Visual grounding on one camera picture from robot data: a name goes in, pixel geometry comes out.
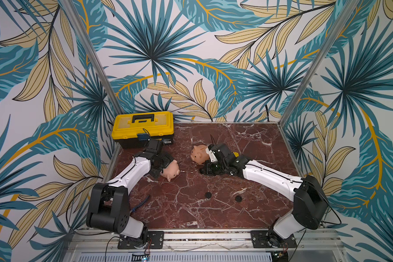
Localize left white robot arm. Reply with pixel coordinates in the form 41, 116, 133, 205
86, 152, 180, 239

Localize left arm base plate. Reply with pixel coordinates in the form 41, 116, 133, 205
117, 231, 164, 250

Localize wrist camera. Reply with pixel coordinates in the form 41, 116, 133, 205
205, 145, 218, 163
145, 139, 164, 155

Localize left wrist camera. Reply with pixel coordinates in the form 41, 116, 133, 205
145, 139, 164, 155

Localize aluminium front rail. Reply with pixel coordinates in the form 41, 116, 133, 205
67, 228, 345, 253

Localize yellow black toolbox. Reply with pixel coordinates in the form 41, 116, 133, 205
111, 111, 174, 149

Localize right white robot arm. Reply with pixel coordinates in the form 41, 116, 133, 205
191, 144, 329, 247

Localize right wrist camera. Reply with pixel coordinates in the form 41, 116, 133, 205
205, 145, 218, 163

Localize pink piggy bank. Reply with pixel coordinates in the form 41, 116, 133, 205
191, 145, 210, 165
160, 159, 181, 182

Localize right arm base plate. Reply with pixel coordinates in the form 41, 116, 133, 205
250, 230, 296, 249

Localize blue handled pliers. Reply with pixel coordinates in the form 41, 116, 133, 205
129, 195, 151, 215

